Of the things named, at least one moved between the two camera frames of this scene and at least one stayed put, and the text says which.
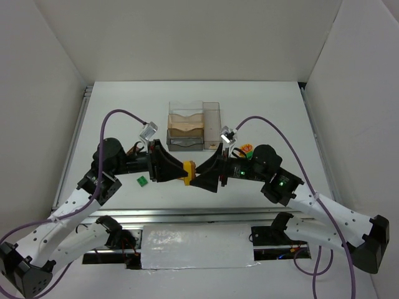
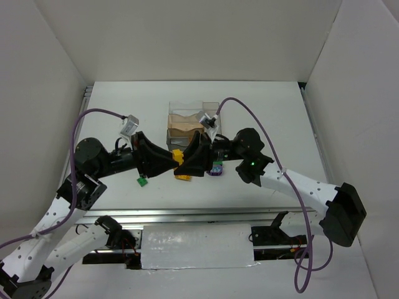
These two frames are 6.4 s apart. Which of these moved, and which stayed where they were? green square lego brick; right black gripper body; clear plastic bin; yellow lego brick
Moved: right black gripper body; yellow lego brick
Stayed: green square lego brick; clear plastic bin
